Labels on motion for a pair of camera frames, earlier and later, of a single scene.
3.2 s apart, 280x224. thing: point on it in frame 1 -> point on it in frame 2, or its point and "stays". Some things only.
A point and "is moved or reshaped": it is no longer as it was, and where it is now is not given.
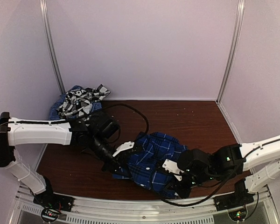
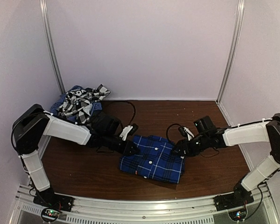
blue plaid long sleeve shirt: [146, 162] is moved or reshaped
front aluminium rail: [144, 209] stays
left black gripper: [119, 161] -> [126, 149]
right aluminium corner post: [234, 50] stays
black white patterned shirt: [77, 103] stays
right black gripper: [184, 192] -> [189, 152]
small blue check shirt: [55, 114] stays
